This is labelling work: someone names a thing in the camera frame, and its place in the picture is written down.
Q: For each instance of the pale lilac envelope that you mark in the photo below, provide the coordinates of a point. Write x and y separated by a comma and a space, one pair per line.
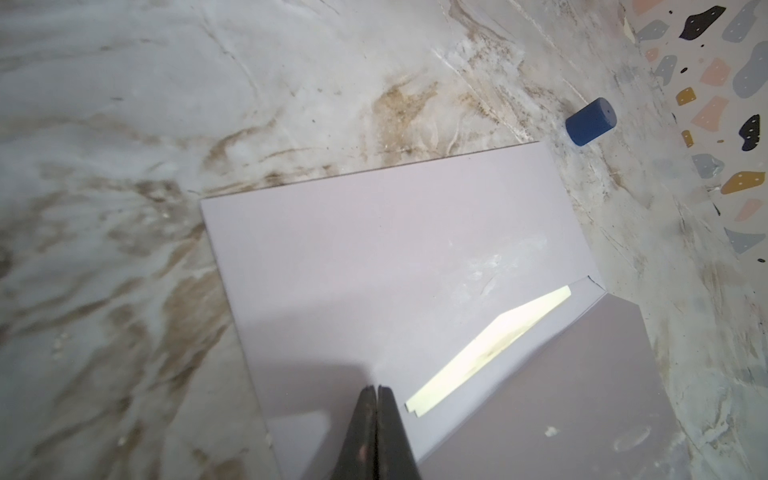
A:
380, 278

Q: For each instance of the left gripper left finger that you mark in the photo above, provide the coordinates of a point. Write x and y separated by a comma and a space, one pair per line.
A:
357, 459

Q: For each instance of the beige decorated letter paper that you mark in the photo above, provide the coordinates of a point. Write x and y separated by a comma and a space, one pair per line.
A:
502, 332

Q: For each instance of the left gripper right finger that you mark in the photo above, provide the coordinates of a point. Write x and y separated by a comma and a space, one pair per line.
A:
395, 459

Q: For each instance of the blue glue stick cap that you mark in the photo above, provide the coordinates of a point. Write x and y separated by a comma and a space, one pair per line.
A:
591, 122

